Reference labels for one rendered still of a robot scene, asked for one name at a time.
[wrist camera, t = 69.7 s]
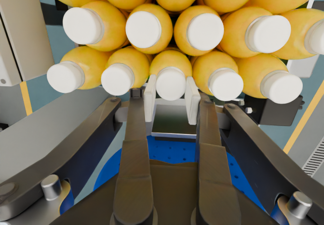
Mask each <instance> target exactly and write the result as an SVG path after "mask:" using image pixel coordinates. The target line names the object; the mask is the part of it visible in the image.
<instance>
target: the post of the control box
mask: <svg viewBox="0 0 324 225"><path fill-rule="evenodd" d="M40 5H41V9H42V13H43V17H44V21H45V25H46V26H63V17H64V15H65V13H66V12H62V11H58V10H57V9H56V5H53V4H48V3H44V2H40Z"/></svg>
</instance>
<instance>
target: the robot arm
mask: <svg viewBox="0 0 324 225"><path fill-rule="evenodd" d="M155 97H156V74H152V75H151V76H150V78H149V80H148V83H147V86H146V89H142V88H130V89H129V101H125V102H122V101H121V99H120V98H118V97H111V98H108V99H107V100H106V101H105V102H104V103H103V104H101V105H100V106H99V107H98V108H97V109H96V110H95V111H94V112H93V113H92V114H91V115H90V116H88V117H87V118H86V119H85V120H84V121H83V122H82V123H81V124H80V125H79V126H78V127H77V128H75V129H74V130H73V131H72V132H71V133H70V134H69V135H68V136H67V137H66V138H65V139H64V140H63V141H61V142H60V143H59V144H58V145H57V146H56V147H55V148H54V149H53V150H52V151H51V152H50V153H48V154H47V155H46V156H45V157H43V158H42V159H40V160H38V161H37V162H35V163H34V164H32V165H30V166H29V167H27V168H25V169H24V170H22V171H20V172H19V173H17V174H15V175H14V176H12V177H11V178H9V179H7V180H6V181H4V182H2V183H1V184H0V225H324V185H322V184H321V183H319V182H318V181H316V180H315V179H313V178H312V177H310V176H309V175H307V174H306V173H305V172H304V171H303V170H302V169H301V168H300V167H299V166H298V165H297V164H296V163H295V162H294V161H293V160H292V159H291V158H290V157H289V156H288V155H287V154H286V153H285V152H284V151H283V150H282V149H281V148H280V147H279V146H278V145H277V144H276V143H275V142H274V141H273V140H272V139H271V138H270V137H269V136H268V135H267V134H266V133H265V132H264V131H263V130H262V129H261V128H260V127H258V126H257V125H256V124H255V123H254V122H253V121H252V120H251V119H250V118H249V117H248V116H247V115H246V114H245V113H244V112H243V111H242V110H241V109H240V108H239V107H238V106H237V105H235V104H224V106H223V107H218V106H216V105H215V102H214V101H212V100H210V99H209V97H208V95H207V94H206V93H204V92H198V89H197V87H196V84H195V82H194V80H193V77H192V76H188V77H187V79H186V91H185V103H186V109H187V115H188V121H189V124H190V125H196V124H197V129H196V132H197V133H196V147H195V160H194V162H183V163H175V164H171V163H168V162H164V161H161V160H157V159H149V148H148V140H147V135H146V123H145V122H150V121H151V120H152V114H153V109H154V103H155ZM197 121H198V123H197ZM123 122H126V130H125V139H124V140H123V142H122V149H121V160H120V167H119V172H118V173H117V174H116V175H114V176H113V177H112V178H110V179H109V180H107V181H106V182H105V183H103V184H102V185H101V186H100V187H98V188H97V189H96V190H94V191H93V192H92V193H90V194H89V195H87V196H86V197H85V198H83V199H82V200H81V201H79V202H78V203H76V204H75V205H74V200H75V198H76V197H77V196H78V195H79V193H80V192H81V191H82V189H83V188H84V186H85V185H86V183H87V181H88V180H89V178H90V177H91V175H92V173H93V172H94V170H95V169H96V167H97V165H98V164H99V162H100V160H101V159H102V157H103V155H104V154H105V152H106V151H107V149H108V147H109V146H110V144H111V143H112V141H113V139H114V138H115V136H116V134H117V133H118V131H119V130H120V128H121V126H122V124H123ZM220 134H221V136H222V137H223V139H224V141H225V143H226V144H227V146H228V148H229V150H230V151H231V153H232V155H233V156H234V158H235V160H236V162H237V163H238V165H239V167H240V168H241V170H242V172H243V174H244V175H245V177H246V179H247V181H248V183H249V184H250V186H251V188H252V190H253V191H254V193H255V195H256V196H257V198H258V200H259V201H260V203H261V205H262V206H263V208H264V209H265V210H266V212H267V213H266V212H265V211H264V210H262V209H261V208H260V207H259V206H258V205H256V204H255V203H254V202H253V201H252V200H251V199H250V198H249V197H247V196H246V195H245V194H244V193H243V192H241V191H240V190H239V189H238V188H237V187H236V186H234V185H233V184H232V180H231V175H230V168H229V163H228V158H227V153H226V148H225V147H224V146H222V144H221V138H220Z"/></svg>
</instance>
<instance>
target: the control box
mask: <svg viewBox="0 0 324 225"><path fill-rule="evenodd" d="M53 65H55V63H54V58H53V54H52V50H51V46H50V42H49V37H48V33H47V29H46V25H45V21H44V17H43V13H42V9H41V3H40V0H0V86H14V85H17V84H19V83H21V82H23V81H27V80H30V79H33V78H36V77H39V76H42V75H45V74H47V72H48V70H49V68H50V67H51V66H53Z"/></svg>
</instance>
